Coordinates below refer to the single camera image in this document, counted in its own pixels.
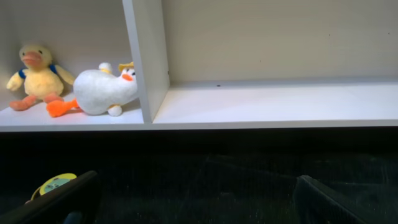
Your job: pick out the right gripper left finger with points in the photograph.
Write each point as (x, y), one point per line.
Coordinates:
(59, 205)

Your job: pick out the yellow rattle drum toy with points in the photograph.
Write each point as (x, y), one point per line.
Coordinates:
(56, 183)

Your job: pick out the white shelf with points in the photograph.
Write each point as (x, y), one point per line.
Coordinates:
(264, 102)

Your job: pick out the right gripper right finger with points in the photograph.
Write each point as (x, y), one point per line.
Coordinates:
(317, 205)

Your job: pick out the white plush duck yellow hat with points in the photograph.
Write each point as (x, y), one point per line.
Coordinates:
(99, 91)

